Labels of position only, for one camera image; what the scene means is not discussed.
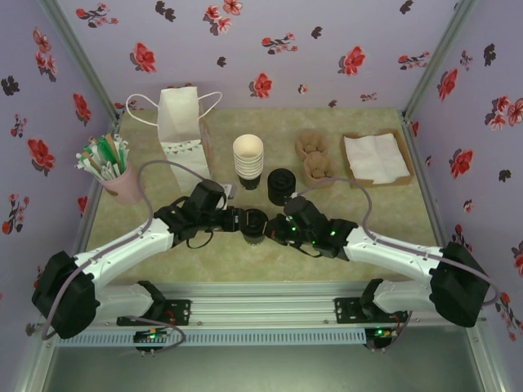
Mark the stack of brown pulp carriers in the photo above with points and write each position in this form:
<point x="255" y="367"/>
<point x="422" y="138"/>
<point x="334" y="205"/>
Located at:
<point x="316" y="167"/>

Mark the black plastic cup lid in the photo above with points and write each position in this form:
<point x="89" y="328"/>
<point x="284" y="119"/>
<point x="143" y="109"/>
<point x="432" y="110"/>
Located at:
<point x="255" y="220"/>

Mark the white wrapped straw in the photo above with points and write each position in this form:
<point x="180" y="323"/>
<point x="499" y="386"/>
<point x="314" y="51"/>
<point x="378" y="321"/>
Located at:
<point x="122" y="143"/>
<point x="81" y="163"/>

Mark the stack of paper cups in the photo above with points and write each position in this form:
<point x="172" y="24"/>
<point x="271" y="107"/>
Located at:
<point x="248" y="149"/>

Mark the brown wooden stirrer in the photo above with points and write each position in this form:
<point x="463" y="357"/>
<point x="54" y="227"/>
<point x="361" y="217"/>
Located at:
<point x="111" y="141"/>

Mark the stack of black lids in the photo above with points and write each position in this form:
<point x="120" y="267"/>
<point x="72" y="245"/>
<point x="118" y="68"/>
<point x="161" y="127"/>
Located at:
<point x="280" y="181"/>

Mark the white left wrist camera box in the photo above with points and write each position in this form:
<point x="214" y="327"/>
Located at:
<point x="230" y="190"/>

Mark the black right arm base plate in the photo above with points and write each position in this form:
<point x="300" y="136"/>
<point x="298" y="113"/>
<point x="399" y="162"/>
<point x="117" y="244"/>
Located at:
<point x="345" y="310"/>

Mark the stack of white napkins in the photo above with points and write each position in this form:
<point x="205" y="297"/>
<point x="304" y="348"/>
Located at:
<point x="376" y="155"/>

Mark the pink straw holder cup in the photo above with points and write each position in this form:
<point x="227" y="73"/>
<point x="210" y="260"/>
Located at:
<point x="120" y="188"/>

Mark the brown cardboard tray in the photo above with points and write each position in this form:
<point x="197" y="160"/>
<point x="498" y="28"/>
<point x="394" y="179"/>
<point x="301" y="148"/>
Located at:
<point x="380" y="183"/>

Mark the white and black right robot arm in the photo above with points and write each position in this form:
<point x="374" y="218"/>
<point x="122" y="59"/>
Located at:
<point x="392" y="253"/>

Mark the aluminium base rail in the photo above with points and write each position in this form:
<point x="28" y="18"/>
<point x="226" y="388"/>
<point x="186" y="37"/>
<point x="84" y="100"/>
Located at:
<point x="261" y="304"/>

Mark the aluminium frame post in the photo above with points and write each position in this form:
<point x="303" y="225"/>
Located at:
<point x="77" y="49"/>
<point x="441" y="53"/>

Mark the black paper coffee cup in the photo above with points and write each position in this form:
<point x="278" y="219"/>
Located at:
<point x="253" y="241"/>

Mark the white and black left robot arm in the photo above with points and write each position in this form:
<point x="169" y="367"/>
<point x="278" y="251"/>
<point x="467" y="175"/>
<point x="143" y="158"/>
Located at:
<point x="122" y="249"/>

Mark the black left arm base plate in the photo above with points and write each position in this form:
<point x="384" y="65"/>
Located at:
<point x="180" y="312"/>

